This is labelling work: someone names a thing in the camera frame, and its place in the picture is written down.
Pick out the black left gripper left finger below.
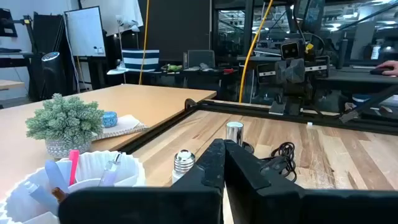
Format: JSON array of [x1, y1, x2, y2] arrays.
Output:
[[58, 138, 226, 224]]

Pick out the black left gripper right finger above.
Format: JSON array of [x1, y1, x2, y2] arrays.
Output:
[[223, 139, 398, 224]]

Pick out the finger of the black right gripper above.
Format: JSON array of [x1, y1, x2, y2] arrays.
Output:
[[290, 59, 305, 84], [275, 59, 292, 84]]

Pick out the black power cord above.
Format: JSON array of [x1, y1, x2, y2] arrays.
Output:
[[259, 142, 298, 183]]

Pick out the chrome lamp socket base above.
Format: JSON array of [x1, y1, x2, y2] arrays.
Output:
[[225, 121, 255, 155]]

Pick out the clear barrel pen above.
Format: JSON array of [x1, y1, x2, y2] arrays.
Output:
[[98, 154, 121, 187]]

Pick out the white ribbed pen holder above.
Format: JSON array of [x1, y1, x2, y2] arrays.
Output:
[[0, 150, 146, 224]]

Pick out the black computer mouse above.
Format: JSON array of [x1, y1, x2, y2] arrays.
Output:
[[369, 67, 394, 75]]

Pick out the person's hand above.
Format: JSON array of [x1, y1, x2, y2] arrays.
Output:
[[376, 60, 398, 77]]

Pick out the pink pen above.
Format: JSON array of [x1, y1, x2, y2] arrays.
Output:
[[68, 149, 80, 187]]

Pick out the brown pen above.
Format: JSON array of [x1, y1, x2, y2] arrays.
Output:
[[51, 187, 68, 203]]

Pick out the black monitor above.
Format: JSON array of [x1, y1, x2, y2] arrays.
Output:
[[186, 49, 216, 68]]

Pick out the lavender marker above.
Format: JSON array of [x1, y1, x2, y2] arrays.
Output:
[[24, 182, 58, 212], [45, 159, 70, 194]]

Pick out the blue round tin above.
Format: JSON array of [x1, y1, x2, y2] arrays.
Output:
[[101, 111, 118, 128]]

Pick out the tan wooden desk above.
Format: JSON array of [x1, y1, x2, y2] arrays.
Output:
[[0, 83, 218, 200]]

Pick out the green toy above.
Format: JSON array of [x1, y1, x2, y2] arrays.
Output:
[[161, 63, 183, 72]]

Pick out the green potted succulent plant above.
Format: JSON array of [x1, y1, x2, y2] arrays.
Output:
[[25, 93, 105, 159]]

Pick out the navy white striped box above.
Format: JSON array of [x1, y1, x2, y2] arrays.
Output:
[[121, 49, 160, 72]]

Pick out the white desk lamp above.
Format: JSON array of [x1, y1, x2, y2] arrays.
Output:
[[107, 15, 141, 75]]

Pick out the whiteboard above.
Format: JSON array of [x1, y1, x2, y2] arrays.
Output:
[[63, 6, 106, 58]]

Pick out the black folding panel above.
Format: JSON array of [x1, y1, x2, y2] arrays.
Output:
[[32, 12, 68, 94]]

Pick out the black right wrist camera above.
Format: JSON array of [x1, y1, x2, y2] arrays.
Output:
[[280, 41, 301, 60]]

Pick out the thick yellow cable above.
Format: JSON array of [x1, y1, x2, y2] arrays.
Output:
[[238, 0, 274, 103]]

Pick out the black aluminium table frame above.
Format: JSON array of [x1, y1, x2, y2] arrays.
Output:
[[119, 98, 398, 155]]

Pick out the thin yellow cable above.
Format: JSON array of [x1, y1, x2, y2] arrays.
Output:
[[138, 0, 150, 85]]

